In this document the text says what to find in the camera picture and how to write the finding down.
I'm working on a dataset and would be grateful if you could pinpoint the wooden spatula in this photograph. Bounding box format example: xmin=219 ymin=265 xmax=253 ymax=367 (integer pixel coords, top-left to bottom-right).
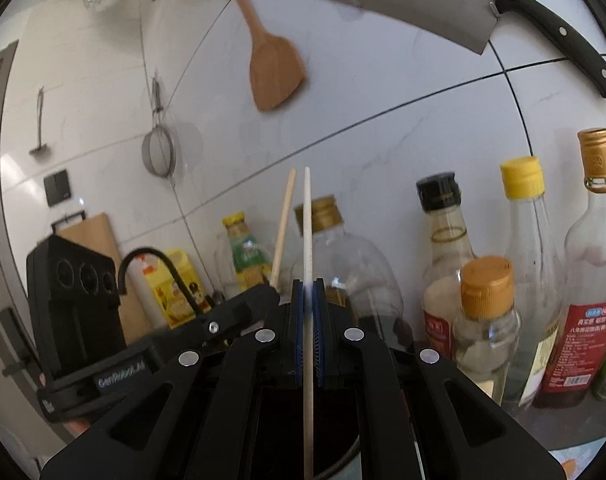
xmin=236 ymin=0 xmax=306 ymax=112

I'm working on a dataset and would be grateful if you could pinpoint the person left hand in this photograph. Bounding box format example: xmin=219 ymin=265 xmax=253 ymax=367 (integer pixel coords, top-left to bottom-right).
xmin=63 ymin=419 xmax=91 ymax=438

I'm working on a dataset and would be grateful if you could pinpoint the dark cylindrical utensil holder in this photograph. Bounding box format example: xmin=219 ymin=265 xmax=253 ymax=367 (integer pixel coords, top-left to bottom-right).
xmin=256 ymin=430 xmax=361 ymax=479

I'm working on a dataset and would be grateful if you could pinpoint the floral light blue tablecloth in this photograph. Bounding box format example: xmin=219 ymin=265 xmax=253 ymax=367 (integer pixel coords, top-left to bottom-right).
xmin=550 ymin=437 xmax=606 ymax=480

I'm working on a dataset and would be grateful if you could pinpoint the green label sauce bottle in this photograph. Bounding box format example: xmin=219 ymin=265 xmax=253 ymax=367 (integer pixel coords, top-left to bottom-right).
xmin=214 ymin=211 xmax=271 ymax=298

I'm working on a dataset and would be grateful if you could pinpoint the hanging metal ladle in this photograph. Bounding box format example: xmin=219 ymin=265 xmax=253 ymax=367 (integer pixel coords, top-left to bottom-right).
xmin=30 ymin=87 xmax=48 ymax=157

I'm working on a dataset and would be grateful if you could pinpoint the metal mesh strainer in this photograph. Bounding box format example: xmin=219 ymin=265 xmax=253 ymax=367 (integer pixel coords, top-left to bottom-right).
xmin=141 ymin=77 xmax=177 ymax=179

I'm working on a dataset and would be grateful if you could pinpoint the wooden cutting board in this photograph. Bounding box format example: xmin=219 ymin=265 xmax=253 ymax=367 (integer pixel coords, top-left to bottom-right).
xmin=55 ymin=212 xmax=155 ymax=346

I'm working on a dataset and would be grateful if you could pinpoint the steel cleaver black handle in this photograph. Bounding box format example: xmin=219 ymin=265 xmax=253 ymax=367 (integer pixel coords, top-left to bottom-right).
xmin=335 ymin=0 xmax=606 ymax=99

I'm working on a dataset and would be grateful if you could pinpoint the black cap sauce bottle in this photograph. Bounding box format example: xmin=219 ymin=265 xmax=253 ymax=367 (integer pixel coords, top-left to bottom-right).
xmin=416 ymin=171 xmax=477 ymax=360

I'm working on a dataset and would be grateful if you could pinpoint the yellow detergent bottle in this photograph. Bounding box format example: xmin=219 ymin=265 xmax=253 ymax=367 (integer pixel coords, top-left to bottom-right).
xmin=137 ymin=249 xmax=212 ymax=328

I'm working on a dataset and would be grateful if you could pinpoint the small orange cap bottle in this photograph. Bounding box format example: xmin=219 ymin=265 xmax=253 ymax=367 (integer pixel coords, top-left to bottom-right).
xmin=452 ymin=256 xmax=521 ymax=404

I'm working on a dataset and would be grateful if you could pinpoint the clear jug gold cap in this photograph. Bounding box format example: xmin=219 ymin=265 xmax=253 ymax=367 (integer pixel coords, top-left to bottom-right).
xmin=312 ymin=195 xmax=415 ymax=352

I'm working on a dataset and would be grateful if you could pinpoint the black kitchen faucet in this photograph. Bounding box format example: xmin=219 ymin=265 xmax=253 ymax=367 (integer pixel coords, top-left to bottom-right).
xmin=127 ymin=249 xmax=212 ymax=328

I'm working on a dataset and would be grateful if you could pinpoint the yellow cap clear bottle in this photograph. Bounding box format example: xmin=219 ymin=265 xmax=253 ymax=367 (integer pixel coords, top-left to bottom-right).
xmin=500 ymin=156 xmax=562 ymax=416

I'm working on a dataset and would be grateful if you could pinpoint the gold cap red label bottle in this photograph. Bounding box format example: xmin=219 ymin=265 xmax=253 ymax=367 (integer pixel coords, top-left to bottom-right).
xmin=533 ymin=128 xmax=606 ymax=410

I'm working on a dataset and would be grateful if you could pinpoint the wooden chopstick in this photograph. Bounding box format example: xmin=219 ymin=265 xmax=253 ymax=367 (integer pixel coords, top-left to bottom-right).
xmin=302 ymin=167 xmax=315 ymax=479
xmin=269 ymin=168 xmax=297 ymax=289

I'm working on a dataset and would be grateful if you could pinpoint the small black wall switch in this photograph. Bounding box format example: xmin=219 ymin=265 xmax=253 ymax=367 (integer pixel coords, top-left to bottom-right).
xmin=44 ymin=169 xmax=72 ymax=207

